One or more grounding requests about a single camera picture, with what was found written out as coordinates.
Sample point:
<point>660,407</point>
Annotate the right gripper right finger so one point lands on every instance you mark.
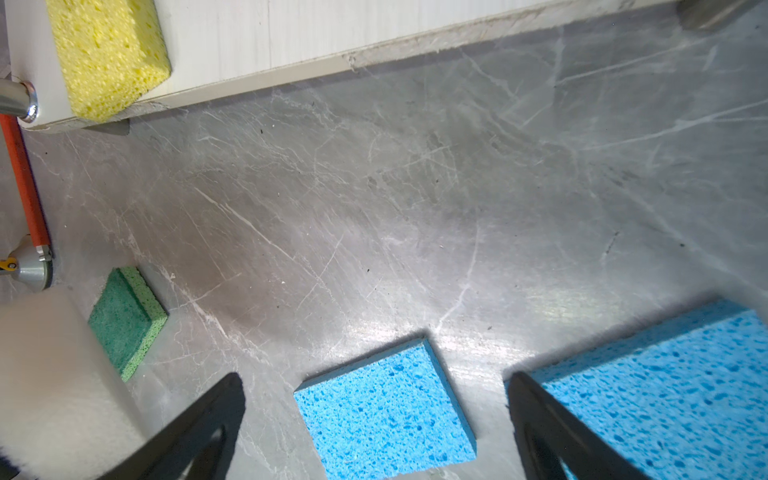
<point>551,441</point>

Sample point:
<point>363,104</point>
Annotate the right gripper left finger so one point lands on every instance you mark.
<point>199,444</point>

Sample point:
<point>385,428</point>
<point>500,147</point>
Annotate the beige foam sponge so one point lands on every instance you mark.
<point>65,411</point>

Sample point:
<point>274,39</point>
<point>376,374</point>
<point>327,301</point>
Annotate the green scouring sponge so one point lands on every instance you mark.
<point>126,319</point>

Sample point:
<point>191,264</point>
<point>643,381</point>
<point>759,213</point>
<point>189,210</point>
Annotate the yellow cellulose sponge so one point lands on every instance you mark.
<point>111,53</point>

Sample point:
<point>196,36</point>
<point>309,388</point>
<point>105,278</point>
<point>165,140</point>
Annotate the white two-tier shelf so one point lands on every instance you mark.
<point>223,48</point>

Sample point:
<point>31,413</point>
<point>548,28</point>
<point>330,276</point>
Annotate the blue cellulose sponge right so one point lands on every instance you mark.
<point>684,399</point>

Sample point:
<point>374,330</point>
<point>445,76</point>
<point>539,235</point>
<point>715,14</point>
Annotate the blue cellulose sponge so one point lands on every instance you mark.
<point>385,415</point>
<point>684,399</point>

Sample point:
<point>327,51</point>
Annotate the blue cellulose sponge left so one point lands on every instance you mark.
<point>385,415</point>

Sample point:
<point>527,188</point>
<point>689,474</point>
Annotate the red handled hex key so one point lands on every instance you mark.
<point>26,186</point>

